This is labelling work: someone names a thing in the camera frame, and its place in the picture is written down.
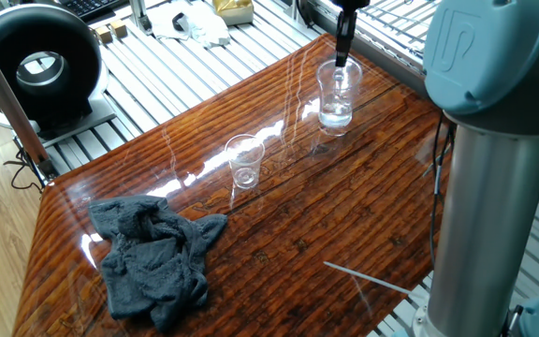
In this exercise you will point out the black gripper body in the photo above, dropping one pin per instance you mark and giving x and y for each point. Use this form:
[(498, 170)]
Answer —
[(350, 4)]

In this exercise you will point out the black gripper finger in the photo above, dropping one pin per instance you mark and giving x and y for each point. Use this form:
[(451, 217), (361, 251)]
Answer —
[(342, 42), (353, 28)]

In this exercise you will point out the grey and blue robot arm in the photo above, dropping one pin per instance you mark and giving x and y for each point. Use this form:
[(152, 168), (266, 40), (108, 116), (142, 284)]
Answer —
[(485, 210)]

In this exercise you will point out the small clear plastic cup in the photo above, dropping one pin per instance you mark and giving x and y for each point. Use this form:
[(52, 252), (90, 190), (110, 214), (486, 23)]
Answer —
[(245, 173)]

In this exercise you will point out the golden package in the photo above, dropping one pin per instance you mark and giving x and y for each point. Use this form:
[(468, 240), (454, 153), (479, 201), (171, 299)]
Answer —
[(234, 11)]

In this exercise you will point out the small wooden block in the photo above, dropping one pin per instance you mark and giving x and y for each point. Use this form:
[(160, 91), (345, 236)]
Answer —
[(119, 28), (103, 34)]

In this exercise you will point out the white zip tie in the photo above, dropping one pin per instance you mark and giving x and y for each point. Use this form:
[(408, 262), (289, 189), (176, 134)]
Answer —
[(368, 277)]

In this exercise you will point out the black keyboard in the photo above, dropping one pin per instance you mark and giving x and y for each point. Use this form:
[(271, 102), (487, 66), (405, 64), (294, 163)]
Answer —
[(87, 7)]

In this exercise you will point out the grey towel cloth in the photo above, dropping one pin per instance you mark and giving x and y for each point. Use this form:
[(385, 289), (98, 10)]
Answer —
[(157, 262)]

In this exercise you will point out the brown wooden pole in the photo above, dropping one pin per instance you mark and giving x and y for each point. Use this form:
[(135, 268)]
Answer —
[(7, 103)]

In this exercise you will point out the aluminium upright post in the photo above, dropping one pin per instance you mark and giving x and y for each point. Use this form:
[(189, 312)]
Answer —
[(138, 16)]

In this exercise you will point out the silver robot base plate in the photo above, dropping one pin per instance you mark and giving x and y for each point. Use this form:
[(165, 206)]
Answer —
[(419, 323)]

